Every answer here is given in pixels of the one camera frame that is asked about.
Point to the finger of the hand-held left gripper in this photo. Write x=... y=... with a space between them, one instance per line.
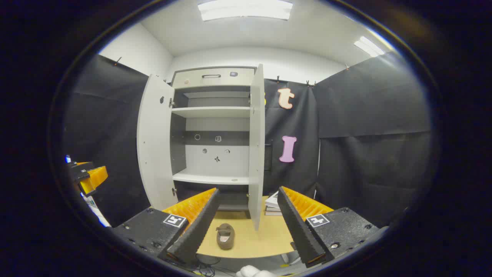
x=96 y=177
x=83 y=167

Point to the white shoe cabinet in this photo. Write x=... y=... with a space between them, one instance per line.
x=211 y=112

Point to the brown fuzzy shoe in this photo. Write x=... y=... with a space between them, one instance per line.
x=225 y=238

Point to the person's white sneaker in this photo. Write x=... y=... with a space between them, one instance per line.
x=267 y=274
x=248 y=271

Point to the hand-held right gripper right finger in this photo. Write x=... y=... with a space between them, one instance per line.
x=296 y=227

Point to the computer monitor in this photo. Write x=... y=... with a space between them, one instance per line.
x=98 y=217

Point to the stack of white books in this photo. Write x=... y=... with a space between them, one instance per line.
x=273 y=203

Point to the ceiling light panel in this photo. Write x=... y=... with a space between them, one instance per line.
x=369 y=46
x=245 y=9

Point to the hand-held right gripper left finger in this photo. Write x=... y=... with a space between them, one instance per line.
x=200 y=227

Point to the white cabinet drawer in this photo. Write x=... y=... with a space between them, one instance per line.
x=192 y=79

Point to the black backdrop cloth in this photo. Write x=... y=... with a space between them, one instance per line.
x=365 y=115

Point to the white cabinet door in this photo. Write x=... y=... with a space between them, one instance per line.
x=256 y=154
x=153 y=146

